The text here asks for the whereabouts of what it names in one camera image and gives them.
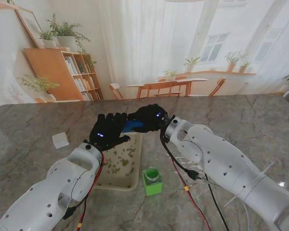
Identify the blue plastic scraper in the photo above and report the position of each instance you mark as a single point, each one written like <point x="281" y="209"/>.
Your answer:
<point x="132" y="125"/>

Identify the white square jar lid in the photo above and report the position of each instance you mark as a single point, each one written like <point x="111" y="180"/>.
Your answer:
<point x="60" y="140"/>

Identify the cream baking tray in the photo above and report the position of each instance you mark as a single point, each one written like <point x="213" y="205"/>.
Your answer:
<point x="137" y="168"/>

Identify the scattered green beans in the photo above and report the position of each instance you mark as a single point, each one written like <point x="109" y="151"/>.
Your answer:
<point x="124" y="162"/>

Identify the printed room backdrop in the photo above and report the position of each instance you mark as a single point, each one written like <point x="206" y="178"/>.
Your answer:
<point x="144" y="48"/>

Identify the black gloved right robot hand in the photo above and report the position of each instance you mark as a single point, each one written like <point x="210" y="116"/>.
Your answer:
<point x="150" y="118"/>

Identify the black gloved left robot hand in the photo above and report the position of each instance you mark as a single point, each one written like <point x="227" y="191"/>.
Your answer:
<point x="106" y="132"/>

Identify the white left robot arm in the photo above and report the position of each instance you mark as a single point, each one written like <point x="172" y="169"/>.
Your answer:
<point x="55" y="187"/>

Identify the green square jar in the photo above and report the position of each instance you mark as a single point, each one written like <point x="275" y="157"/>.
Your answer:
<point x="153" y="186"/>

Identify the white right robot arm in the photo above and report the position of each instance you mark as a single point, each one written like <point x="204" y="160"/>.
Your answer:
<point x="226" y="166"/>

